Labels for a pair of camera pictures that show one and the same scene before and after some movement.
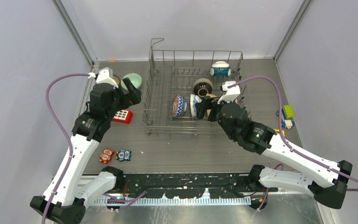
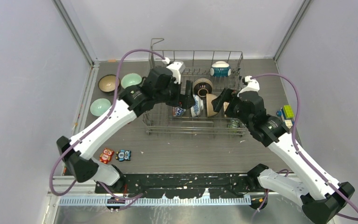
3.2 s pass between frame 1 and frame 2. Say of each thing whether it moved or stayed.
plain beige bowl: stayed
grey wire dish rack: stayed
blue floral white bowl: stayed
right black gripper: moved
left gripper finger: moved
